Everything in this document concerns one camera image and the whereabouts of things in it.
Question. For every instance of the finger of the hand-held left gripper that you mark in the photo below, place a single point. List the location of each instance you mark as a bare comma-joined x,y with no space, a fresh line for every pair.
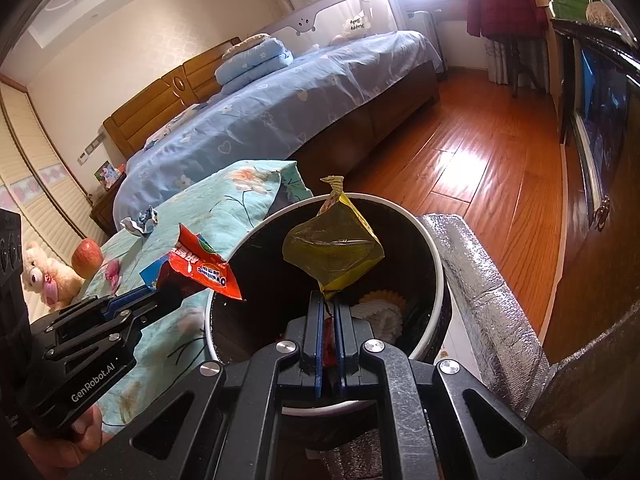
120,332
120,302

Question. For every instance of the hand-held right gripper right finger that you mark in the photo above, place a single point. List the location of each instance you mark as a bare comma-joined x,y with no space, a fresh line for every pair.
342,345

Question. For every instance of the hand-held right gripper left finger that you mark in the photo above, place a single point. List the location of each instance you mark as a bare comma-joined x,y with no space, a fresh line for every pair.
315,340

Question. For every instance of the white foam fruit net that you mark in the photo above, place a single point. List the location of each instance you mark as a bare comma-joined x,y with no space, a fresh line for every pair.
382,315

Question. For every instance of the black bin with white rim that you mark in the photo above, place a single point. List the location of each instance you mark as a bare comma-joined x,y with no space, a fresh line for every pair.
265,270

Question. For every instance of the red and blue snack packet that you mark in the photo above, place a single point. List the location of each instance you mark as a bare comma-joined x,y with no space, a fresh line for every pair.
200,260

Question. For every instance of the green yellow snack packet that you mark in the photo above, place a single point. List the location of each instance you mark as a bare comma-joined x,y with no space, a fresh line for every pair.
330,245

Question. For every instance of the person's left hand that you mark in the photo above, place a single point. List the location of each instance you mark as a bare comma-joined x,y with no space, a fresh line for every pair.
90,430

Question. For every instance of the red apple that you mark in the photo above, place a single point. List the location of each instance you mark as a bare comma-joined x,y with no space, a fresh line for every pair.
87,257

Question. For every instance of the crumpled blue white wrapper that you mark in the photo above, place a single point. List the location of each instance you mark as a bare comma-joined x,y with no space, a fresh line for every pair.
142,220

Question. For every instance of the beige teddy bear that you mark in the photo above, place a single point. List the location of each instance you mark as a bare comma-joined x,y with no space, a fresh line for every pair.
37,272

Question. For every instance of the dark wooden nightstand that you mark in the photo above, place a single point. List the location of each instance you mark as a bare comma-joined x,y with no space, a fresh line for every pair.
107,205

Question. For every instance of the silver foil insulated box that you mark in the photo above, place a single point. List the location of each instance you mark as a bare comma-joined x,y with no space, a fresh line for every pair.
475,270

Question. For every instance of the teal floral blanket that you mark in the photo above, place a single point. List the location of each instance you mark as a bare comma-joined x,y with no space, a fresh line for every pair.
225,185

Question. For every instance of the cream sliding wardrobe doors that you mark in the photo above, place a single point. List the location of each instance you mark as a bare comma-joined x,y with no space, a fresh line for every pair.
30,170

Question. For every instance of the wooden headboard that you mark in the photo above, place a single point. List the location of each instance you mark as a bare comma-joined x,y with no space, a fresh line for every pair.
140,110

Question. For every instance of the bed with blue cover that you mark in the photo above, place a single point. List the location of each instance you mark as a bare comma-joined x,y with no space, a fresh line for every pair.
270,95

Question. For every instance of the folded light blue quilt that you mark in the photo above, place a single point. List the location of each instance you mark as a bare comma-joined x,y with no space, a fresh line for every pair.
250,62

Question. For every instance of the patterned beige cushion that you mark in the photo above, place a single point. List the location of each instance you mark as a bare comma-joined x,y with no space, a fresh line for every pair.
245,42

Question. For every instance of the patterned curtain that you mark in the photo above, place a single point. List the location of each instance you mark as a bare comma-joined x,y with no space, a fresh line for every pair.
495,60

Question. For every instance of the dark coat stand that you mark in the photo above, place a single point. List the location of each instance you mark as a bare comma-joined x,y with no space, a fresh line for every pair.
515,70

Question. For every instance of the dark glass door cabinet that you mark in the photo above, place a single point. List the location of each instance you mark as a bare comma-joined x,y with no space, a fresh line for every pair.
615,110

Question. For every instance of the beige wicker ball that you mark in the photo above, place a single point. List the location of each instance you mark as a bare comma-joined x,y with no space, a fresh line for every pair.
602,14

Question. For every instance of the small photo frame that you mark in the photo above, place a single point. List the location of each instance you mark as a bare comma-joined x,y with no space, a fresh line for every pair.
106,174

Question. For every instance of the wall switch plate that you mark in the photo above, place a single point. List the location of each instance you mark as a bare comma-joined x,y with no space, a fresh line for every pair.
95,143

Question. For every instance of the dark wooden bed frame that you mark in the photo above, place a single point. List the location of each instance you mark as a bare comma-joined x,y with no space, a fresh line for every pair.
380,105

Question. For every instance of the grey bed guard rail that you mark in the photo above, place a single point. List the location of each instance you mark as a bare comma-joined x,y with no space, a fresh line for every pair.
325,10

